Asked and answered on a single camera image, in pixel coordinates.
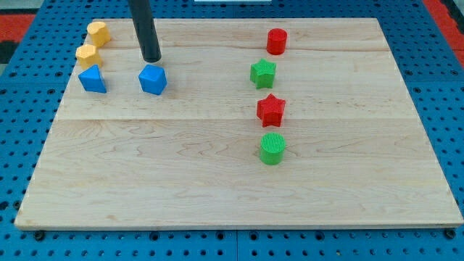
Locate blue cube block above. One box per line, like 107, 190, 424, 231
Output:
138, 65, 167, 96

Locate red star block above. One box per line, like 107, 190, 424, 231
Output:
257, 94, 286, 127

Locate green star block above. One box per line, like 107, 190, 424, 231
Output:
249, 59, 276, 89

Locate light wooden board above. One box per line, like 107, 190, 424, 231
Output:
14, 18, 463, 231

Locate green cylinder block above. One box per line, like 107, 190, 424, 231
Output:
260, 132, 286, 165

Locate red cylinder block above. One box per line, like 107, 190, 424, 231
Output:
266, 28, 288, 55

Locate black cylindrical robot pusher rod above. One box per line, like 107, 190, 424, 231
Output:
128, 0, 162, 63

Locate blue triangular prism block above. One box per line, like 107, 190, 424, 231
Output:
78, 64, 107, 94

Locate yellow heart block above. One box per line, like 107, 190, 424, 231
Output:
87, 21, 111, 47

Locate yellow hexagon block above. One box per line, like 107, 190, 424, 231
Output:
75, 44, 103, 70

